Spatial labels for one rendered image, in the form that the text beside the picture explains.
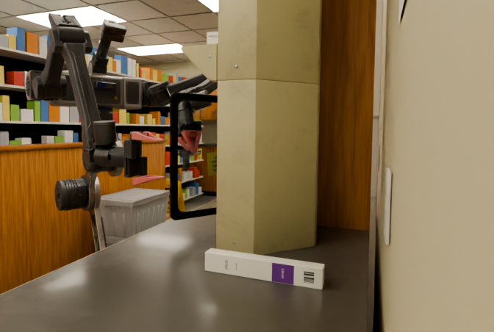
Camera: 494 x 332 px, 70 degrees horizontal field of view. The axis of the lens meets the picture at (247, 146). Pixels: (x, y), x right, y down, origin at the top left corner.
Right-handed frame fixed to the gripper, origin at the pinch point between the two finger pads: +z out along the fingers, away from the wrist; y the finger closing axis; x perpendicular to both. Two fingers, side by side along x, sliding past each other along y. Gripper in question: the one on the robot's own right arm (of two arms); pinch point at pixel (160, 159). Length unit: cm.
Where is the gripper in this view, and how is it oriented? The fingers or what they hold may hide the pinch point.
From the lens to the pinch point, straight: 94.7
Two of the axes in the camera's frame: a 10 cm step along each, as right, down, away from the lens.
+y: 0.1, -10.0, -0.6
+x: 3.4, -0.5, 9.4
